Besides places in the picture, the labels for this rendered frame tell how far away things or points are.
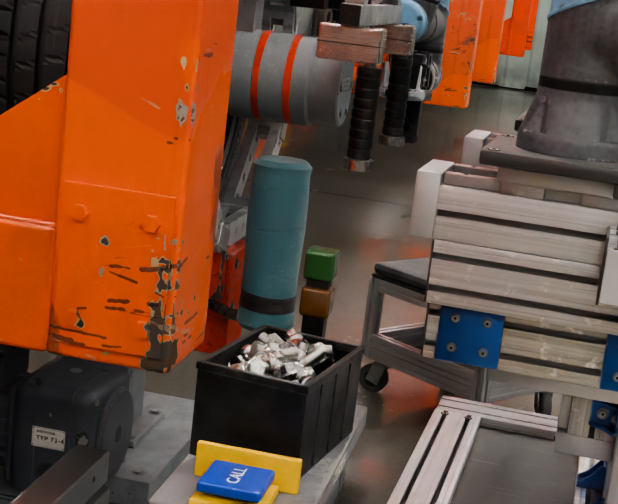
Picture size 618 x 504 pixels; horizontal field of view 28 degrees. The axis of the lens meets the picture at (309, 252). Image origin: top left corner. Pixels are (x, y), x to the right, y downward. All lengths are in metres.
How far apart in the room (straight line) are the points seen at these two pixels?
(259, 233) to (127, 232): 0.39
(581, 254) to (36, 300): 0.71
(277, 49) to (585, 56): 0.50
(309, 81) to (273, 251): 0.27
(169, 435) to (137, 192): 0.76
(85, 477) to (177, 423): 0.66
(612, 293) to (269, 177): 0.55
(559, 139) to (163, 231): 0.53
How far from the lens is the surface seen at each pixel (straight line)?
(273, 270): 1.87
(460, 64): 5.62
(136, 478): 1.99
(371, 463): 2.76
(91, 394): 1.82
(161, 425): 2.21
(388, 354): 3.12
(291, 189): 1.84
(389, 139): 2.12
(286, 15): 2.22
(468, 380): 2.96
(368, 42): 1.77
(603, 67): 1.68
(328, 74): 1.91
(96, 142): 1.51
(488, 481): 2.20
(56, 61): 1.75
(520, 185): 1.69
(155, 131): 1.48
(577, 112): 1.67
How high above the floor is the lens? 1.01
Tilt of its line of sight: 12 degrees down
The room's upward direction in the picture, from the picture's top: 7 degrees clockwise
